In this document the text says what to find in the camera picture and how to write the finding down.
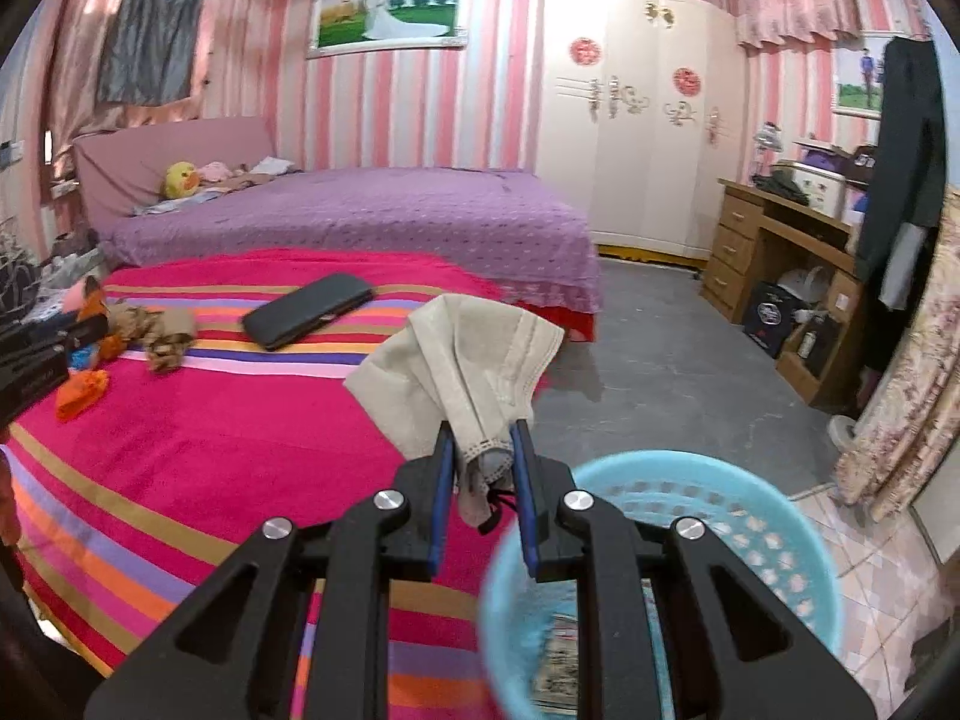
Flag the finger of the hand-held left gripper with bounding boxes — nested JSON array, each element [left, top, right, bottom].
[[45, 313, 110, 352]]

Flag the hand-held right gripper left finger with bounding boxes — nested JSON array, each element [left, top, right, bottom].
[[84, 424, 456, 720]]

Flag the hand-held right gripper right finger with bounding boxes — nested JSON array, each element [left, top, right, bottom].
[[510, 420, 877, 720]]

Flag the beige face mask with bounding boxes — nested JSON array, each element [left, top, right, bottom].
[[343, 294, 565, 533]]

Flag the blue plastic basket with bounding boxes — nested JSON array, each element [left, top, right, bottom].
[[478, 450, 841, 720]]

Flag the striped pink blanket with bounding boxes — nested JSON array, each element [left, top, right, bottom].
[[0, 247, 571, 720]]

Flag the yellow duck plush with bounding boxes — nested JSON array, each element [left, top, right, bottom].
[[165, 161, 200, 201]]

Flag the black wallet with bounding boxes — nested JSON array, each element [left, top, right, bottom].
[[241, 273, 376, 352]]

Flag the pink window curtain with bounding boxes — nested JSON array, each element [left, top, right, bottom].
[[45, 0, 256, 166]]

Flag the bed with purple bedspread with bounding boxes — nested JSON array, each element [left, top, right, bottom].
[[73, 118, 603, 342]]

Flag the black bag under desk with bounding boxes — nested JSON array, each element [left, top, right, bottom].
[[742, 281, 811, 357]]

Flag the grey hanging cloth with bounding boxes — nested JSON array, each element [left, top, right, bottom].
[[96, 0, 215, 106]]

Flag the white floor bowl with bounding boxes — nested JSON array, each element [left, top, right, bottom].
[[827, 415, 863, 458]]

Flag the black bottle box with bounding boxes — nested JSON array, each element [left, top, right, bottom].
[[795, 315, 845, 380]]

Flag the cream wardrobe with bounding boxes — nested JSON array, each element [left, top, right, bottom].
[[536, 0, 751, 263]]

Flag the wooden desk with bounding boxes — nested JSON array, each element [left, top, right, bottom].
[[701, 178, 871, 413]]

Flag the white appliance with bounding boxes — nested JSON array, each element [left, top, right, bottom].
[[776, 266, 833, 308]]

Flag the dark folded clothes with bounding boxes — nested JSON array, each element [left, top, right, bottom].
[[752, 171, 811, 205]]

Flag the floral door curtain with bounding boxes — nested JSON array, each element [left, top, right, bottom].
[[834, 187, 960, 526]]

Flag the white storage box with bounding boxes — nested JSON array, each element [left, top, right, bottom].
[[772, 157, 852, 218]]

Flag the desk lamp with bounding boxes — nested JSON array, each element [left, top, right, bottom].
[[752, 122, 785, 177]]

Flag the framed wedding photo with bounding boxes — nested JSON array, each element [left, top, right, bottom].
[[305, 0, 475, 59]]

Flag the purple bag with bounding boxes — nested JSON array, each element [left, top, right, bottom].
[[795, 139, 856, 166]]

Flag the dark hanging jacket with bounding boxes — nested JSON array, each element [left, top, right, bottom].
[[855, 36, 947, 312]]

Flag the wall poster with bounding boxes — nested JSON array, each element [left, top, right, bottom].
[[831, 31, 897, 119]]

